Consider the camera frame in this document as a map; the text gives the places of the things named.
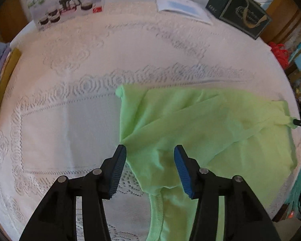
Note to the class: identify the light green garment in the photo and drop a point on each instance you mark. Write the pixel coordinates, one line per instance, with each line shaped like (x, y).
(190, 120)

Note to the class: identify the folded yellow garment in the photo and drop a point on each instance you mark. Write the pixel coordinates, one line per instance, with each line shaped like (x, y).
(5, 85)

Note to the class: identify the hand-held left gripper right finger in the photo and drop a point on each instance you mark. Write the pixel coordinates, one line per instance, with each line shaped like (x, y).
(183, 173)

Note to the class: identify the white paper booklet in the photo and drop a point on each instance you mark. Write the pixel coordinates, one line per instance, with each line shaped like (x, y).
(180, 6)

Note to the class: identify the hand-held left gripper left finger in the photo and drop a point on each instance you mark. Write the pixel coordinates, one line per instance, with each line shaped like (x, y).
(118, 173)

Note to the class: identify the dark green gift box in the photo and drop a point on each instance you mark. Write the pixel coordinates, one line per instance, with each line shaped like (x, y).
(240, 10)

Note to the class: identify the teal cloth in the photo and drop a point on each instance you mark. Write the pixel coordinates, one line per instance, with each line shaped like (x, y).
(297, 183)

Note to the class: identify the tea set picture box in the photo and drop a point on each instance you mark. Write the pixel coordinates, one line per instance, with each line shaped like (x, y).
(65, 7)

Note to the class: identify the red mesh bag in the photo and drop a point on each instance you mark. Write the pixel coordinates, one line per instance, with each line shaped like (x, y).
(281, 54)

